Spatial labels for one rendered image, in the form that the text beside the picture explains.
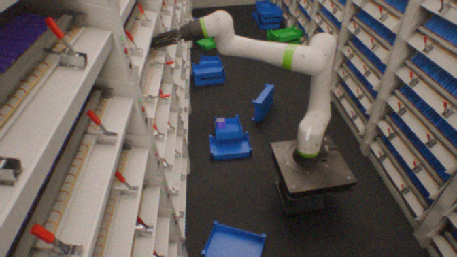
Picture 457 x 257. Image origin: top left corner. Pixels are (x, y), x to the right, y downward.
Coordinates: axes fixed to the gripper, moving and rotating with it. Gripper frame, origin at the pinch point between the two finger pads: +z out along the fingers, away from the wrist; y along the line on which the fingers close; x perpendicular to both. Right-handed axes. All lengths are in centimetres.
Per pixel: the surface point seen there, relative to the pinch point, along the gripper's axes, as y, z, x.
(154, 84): 25.8, -2.2, 7.4
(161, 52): -4.4, -2.6, 7.7
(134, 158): 68, -1, 7
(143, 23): 12.1, -5.1, -13.0
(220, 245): 48, -3, 103
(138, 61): 42.2, -6.6, -10.9
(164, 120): 25.7, 1.1, 26.4
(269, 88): -76, -58, 94
